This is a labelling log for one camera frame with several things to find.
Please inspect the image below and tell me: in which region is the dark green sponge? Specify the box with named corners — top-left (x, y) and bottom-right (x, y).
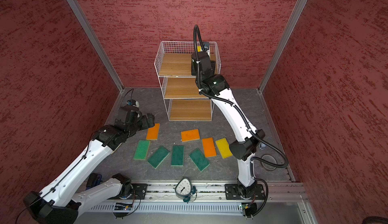
top-left (171, 145), bottom-right (185, 166)
top-left (148, 146), bottom-right (170, 169)
top-left (189, 148), bottom-right (210, 172)

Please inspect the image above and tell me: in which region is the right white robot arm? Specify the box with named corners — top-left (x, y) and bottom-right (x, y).
top-left (191, 51), bottom-right (265, 199)

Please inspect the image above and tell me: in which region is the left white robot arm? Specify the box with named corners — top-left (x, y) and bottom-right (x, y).
top-left (23, 105), bottom-right (155, 224)

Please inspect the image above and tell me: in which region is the top wooden shelf board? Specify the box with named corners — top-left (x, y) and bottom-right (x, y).
top-left (158, 52), bottom-right (219, 78)

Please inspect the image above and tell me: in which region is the wooden shelf board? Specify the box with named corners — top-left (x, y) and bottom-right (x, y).
top-left (169, 99), bottom-right (212, 121)
top-left (162, 77), bottom-right (206, 99)
top-left (158, 52), bottom-right (219, 78)

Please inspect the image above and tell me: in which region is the middle wooden shelf board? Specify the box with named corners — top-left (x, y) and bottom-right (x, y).
top-left (162, 77), bottom-right (206, 99)

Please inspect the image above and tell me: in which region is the bottom wooden shelf board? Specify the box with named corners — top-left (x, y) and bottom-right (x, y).
top-left (169, 99), bottom-right (212, 121)

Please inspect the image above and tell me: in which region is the orange sponge far left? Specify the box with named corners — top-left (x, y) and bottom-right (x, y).
top-left (146, 123), bottom-right (160, 141)

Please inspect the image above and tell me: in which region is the orange sponge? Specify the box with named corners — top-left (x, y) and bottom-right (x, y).
top-left (181, 129), bottom-right (200, 142)
top-left (202, 138), bottom-right (217, 158)
top-left (146, 123), bottom-right (160, 141)

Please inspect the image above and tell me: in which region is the light green sponge left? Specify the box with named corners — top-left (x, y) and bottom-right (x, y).
top-left (133, 140), bottom-right (151, 160)

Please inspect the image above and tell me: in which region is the orange sponge centre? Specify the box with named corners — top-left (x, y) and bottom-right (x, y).
top-left (181, 129), bottom-right (200, 142)

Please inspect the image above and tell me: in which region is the dark green sponge upright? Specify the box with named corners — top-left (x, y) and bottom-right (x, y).
top-left (171, 145), bottom-right (185, 166)

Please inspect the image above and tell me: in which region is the orange sponge right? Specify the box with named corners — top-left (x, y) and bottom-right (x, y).
top-left (202, 138), bottom-right (217, 158)

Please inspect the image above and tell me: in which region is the white kitchen timer dial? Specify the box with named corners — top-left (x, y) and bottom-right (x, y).
top-left (175, 177), bottom-right (197, 203)

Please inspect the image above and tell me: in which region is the black corrugated cable hose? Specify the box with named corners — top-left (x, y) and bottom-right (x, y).
top-left (193, 24), bottom-right (289, 169)

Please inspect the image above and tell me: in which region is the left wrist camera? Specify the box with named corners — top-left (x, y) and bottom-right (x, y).
top-left (126, 88), bottom-right (139, 107)

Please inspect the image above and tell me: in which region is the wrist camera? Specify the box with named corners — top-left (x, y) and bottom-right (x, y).
top-left (200, 42), bottom-right (210, 52)
top-left (126, 88), bottom-right (139, 107)

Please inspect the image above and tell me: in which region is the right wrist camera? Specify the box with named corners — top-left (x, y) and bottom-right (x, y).
top-left (200, 42), bottom-right (210, 52)

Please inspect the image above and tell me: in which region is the white wire shelf rack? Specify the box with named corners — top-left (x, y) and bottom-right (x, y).
top-left (154, 41), bottom-right (214, 121)

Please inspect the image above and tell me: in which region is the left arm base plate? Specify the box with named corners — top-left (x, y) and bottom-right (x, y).
top-left (117, 183), bottom-right (148, 200)

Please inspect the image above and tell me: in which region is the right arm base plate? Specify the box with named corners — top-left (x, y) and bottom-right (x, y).
top-left (224, 183), bottom-right (265, 200)

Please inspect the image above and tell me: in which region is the aluminium mounting rail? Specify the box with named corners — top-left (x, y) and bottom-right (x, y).
top-left (62, 181), bottom-right (308, 203)

